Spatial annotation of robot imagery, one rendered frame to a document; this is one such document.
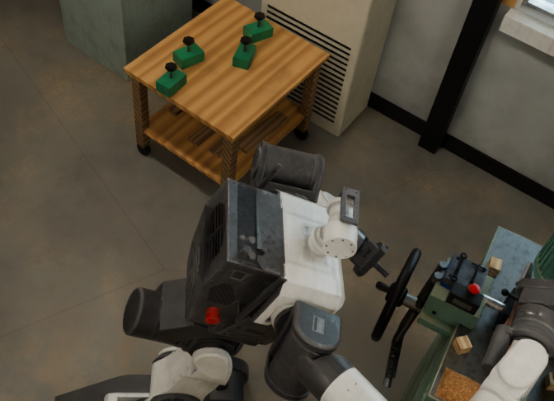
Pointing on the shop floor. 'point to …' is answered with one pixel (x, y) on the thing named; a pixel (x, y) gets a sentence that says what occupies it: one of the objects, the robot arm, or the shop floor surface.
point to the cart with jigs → (224, 88)
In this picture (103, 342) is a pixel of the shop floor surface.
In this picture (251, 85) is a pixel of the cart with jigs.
